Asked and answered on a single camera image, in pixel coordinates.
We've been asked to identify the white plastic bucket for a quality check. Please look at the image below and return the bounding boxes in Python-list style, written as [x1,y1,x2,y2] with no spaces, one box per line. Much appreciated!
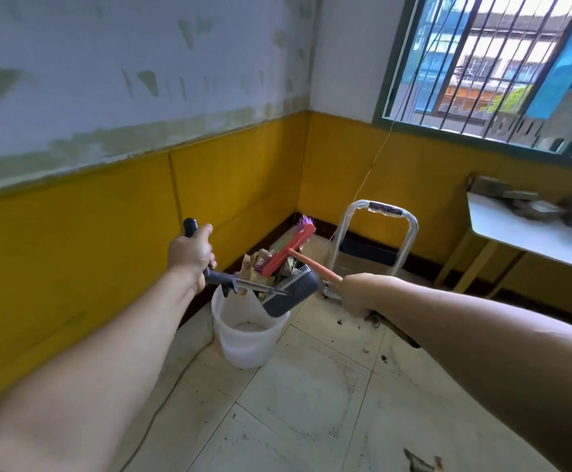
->
[211,284,292,370]

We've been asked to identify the window with metal bars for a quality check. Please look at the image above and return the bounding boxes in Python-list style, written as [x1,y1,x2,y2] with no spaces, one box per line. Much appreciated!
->
[372,0,572,167]

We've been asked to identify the thin white cord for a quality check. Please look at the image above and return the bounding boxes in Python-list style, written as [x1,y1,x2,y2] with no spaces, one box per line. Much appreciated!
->
[328,0,420,242]

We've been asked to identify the black floor cable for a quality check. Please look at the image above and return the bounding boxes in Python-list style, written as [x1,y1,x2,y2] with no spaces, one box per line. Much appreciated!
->
[117,317,216,472]

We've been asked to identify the person's left forearm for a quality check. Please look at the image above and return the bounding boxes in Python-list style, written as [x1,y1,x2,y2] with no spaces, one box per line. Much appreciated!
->
[0,266,199,472]

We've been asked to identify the white table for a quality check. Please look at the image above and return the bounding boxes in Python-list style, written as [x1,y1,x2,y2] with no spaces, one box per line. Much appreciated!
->
[433,191,572,295]

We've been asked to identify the person's right forearm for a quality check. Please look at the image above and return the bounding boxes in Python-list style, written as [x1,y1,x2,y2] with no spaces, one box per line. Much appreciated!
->
[369,277,572,472]

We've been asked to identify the metal hand trolley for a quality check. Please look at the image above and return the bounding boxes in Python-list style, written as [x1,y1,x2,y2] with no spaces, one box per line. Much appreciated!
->
[321,200,419,301]

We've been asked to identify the grey long-handled dustpan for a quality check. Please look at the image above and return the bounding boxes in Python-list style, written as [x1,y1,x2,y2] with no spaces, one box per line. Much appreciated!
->
[183,217,320,318]

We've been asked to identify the crumpled paper rubbish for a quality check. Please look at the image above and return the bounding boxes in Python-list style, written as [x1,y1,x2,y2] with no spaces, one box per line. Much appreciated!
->
[237,248,297,286]

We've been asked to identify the red broom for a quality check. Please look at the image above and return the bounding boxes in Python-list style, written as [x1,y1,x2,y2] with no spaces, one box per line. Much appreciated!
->
[255,215,421,349]

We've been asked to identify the pile of clutter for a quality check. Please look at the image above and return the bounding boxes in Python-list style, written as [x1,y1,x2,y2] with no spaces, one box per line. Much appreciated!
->
[467,175,572,235]

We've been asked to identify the person's left hand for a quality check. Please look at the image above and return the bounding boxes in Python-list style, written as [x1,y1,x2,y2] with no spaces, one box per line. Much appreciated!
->
[167,224,217,295]

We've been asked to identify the person's right hand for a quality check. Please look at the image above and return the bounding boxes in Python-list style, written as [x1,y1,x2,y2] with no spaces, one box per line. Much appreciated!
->
[335,273,390,318]

